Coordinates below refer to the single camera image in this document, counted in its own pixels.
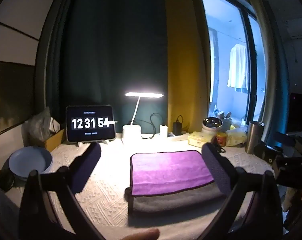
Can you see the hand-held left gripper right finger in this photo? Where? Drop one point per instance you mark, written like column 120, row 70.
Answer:
column 217, row 170

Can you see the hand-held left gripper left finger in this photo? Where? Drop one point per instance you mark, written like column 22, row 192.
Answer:
column 87, row 165

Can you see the purple towel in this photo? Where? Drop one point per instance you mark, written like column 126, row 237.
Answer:
column 168, row 170

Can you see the grey towel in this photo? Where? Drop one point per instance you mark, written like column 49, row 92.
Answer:
column 176, row 200

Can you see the person's left hand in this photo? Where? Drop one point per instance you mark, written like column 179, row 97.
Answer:
column 141, row 235

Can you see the white tablet stand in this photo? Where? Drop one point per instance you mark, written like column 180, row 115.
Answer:
column 79, row 143

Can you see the white cloth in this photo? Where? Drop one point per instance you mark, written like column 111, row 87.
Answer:
column 289, row 200

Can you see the yellow tissue packet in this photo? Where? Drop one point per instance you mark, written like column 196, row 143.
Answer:
column 198, row 140

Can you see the pale yellow wipes packet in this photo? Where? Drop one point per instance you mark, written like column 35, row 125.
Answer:
column 236, row 137

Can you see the cardboard box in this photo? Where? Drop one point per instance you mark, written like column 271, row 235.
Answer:
column 54, row 140

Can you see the tablet with clock display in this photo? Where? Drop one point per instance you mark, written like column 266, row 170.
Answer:
column 90, row 123

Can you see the white patterned tablecloth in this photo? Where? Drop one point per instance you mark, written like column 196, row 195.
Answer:
column 103, row 205

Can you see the steel tumbler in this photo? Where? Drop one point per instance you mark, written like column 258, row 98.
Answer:
column 254, row 137

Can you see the shiny metal bowl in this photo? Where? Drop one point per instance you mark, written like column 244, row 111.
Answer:
column 212, row 123

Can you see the white desk lamp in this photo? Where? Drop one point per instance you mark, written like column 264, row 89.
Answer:
column 131, row 132

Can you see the light blue bowl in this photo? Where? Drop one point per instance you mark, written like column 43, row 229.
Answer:
column 31, row 161

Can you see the black power adapter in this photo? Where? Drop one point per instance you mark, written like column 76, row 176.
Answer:
column 177, row 128

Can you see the clear plastic bag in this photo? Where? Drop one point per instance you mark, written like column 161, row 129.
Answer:
column 38, row 127

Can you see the white charger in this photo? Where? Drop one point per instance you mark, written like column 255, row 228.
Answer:
column 163, row 130

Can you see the black round object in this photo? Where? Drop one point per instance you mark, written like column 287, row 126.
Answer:
column 2, row 181

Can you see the white hanging shirt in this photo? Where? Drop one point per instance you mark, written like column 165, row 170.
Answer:
column 238, row 67

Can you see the yellow curtain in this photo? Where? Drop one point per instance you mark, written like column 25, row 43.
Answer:
column 186, row 62

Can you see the dark green curtain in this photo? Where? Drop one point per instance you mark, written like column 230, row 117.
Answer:
column 111, row 50

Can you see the window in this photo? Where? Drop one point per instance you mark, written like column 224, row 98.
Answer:
column 226, row 30

